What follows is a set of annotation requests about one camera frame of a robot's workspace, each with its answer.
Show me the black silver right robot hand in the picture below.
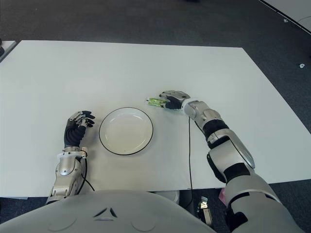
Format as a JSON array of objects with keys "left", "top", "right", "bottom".
[{"left": 159, "top": 90, "right": 191, "bottom": 111}]

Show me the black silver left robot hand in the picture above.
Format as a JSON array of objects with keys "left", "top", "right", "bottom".
[{"left": 63, "top": 110, "right": 96, "bottom": 148}]

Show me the green toothpaste tube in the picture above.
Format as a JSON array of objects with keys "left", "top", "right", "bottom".
[{"left": 145, "top": 97, "right": 168, "bottom": 108}]

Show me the white plate with black rim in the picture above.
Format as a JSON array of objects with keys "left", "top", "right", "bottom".
[{"left": 99, "top": 105, "right": 154, "bottom": 156}]

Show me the grey robot torso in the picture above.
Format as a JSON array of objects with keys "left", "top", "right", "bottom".
[{"left": 0, "top": 189, "right": 217, "bottom": 233}]

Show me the white bucket under table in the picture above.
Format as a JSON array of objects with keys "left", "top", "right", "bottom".
[{"left": 155, "top": 190, "right": 180, "bottom": 202}]

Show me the white side table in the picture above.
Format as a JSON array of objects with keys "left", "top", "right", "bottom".
[{"left": 0, "top": 40, "right": 18, "bottom": 64}]

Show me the white neighbouring table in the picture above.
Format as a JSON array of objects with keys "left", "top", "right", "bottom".
[{"left": 259, "top": 0, "right": 311, "bottom": 32}]

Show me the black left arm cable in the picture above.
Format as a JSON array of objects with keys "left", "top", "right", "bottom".
[{"left": 76, "top": 156, "right": 96, "bottom": 192}]

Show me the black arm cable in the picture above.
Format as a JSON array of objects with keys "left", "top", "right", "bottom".
[
  {"left": 76, "top": 156, "right": 96, "bottom": 192},
  {"left": 188, "top": 116, "right": 194, "bottom": 195}
]

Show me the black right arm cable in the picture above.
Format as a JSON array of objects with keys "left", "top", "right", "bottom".
[{"left": 188, "top": 116, "right": 194, "bottom": 195}]

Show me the metal bracket under table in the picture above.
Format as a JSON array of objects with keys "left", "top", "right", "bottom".
[{"left": 197, "top": 196, "right": 214, "bottom": 226}]

